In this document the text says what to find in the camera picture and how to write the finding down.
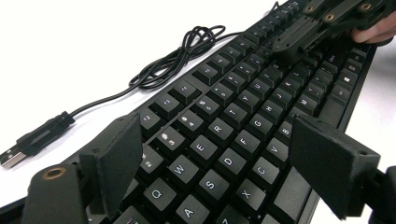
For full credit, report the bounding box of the black keyboard cable with plug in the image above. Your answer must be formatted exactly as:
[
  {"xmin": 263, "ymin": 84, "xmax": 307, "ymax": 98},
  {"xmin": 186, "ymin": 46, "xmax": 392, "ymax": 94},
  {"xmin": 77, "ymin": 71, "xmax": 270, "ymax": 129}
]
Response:
[{"xmin": 0, "ymin": 24, "xmax": 247, "ymax": 171}]

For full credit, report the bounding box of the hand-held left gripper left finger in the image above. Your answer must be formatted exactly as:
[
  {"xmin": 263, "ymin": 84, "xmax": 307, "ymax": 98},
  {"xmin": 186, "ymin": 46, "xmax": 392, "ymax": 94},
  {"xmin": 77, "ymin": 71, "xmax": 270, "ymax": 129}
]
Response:
[{"xmin": 78, "ymin": 112, "xmax": 145, "ymax": 219}]

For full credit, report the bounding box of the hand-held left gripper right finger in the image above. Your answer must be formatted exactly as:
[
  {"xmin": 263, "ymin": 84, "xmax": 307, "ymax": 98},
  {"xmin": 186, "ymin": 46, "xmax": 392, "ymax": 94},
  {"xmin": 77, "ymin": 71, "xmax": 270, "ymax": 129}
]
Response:
[{"xmin": 289, "ymin": 113, "xmax": 381, "ymax": 220}]

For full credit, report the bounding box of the black computer keyboard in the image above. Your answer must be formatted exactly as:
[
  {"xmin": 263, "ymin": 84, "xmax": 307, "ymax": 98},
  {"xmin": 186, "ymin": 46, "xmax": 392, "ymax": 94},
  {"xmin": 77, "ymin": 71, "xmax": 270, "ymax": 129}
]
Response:
[{"xmin": 0, "ymin": 0, "xmax": 379, "ymax": 224}]

